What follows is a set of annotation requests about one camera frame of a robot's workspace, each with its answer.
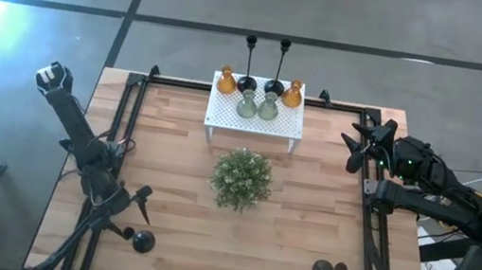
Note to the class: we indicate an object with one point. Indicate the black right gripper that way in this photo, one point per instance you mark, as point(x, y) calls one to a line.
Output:
point(382, 151)

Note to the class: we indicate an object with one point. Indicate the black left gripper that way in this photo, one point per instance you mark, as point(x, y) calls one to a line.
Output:
point(114, 200)

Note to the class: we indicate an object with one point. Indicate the amber ribbed glass candle holder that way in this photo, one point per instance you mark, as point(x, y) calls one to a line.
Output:
point(292, 97)
point(226, 84)

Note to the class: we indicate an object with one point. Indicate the clear green glass candle holder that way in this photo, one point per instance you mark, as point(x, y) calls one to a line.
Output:
point(246, 107)
point(268, 109)

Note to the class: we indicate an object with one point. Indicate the tall black candlestick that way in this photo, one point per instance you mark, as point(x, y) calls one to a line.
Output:
point(274, 86)
point(247, 83)

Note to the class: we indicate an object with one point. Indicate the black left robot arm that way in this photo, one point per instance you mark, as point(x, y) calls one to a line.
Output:
point(75, 124)

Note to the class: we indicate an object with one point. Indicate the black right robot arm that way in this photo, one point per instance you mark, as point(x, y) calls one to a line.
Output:
point(446, 204)

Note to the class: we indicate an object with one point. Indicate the white perforated metal shelf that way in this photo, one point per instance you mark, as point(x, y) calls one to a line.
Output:
point(286, 122)

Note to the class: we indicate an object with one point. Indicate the artificial green plant white flowers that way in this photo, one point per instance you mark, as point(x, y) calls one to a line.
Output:
point(241, 180)

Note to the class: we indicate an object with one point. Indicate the black aluminium table frame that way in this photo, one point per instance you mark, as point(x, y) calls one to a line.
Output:
point(181, 83)

